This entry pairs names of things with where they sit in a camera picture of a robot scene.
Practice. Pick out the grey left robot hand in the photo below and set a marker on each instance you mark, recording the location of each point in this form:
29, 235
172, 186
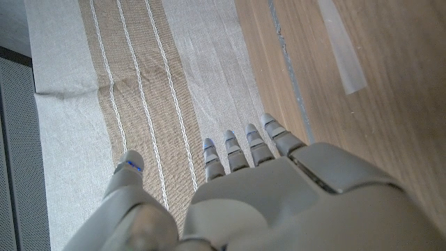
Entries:
278, 202

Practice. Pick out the grey tape outline on table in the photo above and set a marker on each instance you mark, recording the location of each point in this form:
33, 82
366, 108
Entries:
289, 66

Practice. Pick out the clear tape strip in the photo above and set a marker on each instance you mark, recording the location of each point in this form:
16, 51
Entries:
343, 52

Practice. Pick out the beige striped curtain backdrop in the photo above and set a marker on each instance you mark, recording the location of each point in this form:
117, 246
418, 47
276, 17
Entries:
139, 69

